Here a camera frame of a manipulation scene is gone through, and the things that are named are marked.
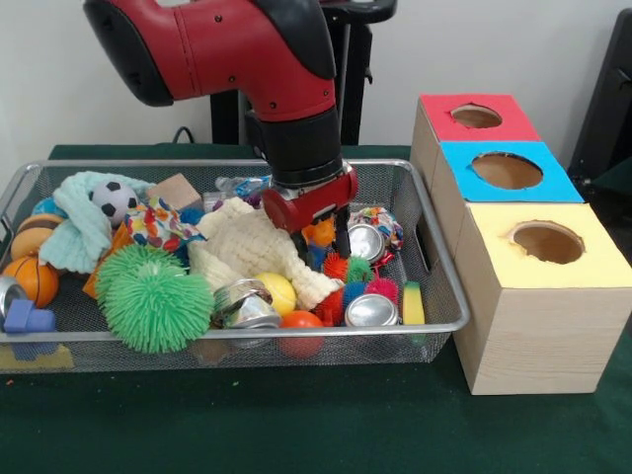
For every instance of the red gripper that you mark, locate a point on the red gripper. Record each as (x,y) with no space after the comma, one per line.
(311,202)

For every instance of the orange plastic tray block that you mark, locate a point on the orange plastic tray block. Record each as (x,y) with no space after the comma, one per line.
(319,234)

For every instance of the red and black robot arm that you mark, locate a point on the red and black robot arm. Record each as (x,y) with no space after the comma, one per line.
(237,49)

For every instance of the wooden box with three holes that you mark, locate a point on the wooden box with three holes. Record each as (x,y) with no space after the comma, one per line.
(533,336)

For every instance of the cream waffle cloth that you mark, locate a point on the cream waffle cloth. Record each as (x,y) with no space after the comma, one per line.
(252,247)

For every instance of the yellow ball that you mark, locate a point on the yellow ball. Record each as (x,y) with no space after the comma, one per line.
(276,293)

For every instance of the crushed silver can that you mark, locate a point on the crushed silver can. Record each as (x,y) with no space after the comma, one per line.
(370,309)

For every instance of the red-orange ball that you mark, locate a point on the red-orange ball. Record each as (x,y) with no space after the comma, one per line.
(301,326)

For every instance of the colourful polka-dot cloth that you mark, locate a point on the colourful polka-dot cloth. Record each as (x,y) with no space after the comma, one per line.
(158,225)

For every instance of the large green spiky ball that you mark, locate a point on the large green spiky ball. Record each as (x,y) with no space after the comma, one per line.
(153,308)

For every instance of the green cloth table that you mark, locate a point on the green cloth table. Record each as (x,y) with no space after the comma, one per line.
(296,425)

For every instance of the green spiky googly-eyed toy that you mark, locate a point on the green spiky googly-eyed toy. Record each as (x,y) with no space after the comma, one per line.
(133,262)

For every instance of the small soccer ball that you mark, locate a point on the small soccer ball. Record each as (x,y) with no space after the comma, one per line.
(114,200)

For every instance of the mint green cloth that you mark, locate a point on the mint green cloth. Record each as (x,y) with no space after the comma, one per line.
(74,232)

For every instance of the small orange basketball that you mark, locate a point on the small orange basketball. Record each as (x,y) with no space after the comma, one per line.
(32,281)

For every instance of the black floor stand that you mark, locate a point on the black floor stand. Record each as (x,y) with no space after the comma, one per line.
(607,109)

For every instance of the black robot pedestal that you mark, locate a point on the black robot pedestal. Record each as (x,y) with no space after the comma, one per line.
(227,118)

